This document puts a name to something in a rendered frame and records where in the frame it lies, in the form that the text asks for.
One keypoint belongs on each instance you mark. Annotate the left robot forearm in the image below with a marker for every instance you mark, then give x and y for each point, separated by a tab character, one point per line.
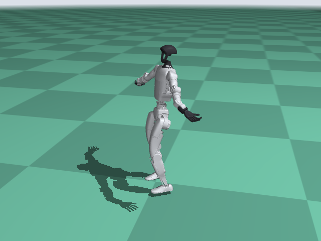
177	100

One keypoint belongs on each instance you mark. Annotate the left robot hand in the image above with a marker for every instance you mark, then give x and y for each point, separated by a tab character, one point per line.
190	116

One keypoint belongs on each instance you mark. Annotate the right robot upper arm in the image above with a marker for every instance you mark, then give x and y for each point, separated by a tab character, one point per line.
151	75

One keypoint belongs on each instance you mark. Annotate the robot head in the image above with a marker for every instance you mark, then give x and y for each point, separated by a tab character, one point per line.
167	50

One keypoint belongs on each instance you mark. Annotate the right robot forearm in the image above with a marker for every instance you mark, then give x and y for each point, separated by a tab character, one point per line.
141	80

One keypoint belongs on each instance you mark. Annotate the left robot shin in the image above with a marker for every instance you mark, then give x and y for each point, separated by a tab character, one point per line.
159	168

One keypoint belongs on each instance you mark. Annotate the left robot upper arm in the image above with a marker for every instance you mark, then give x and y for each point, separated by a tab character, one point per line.
172	78

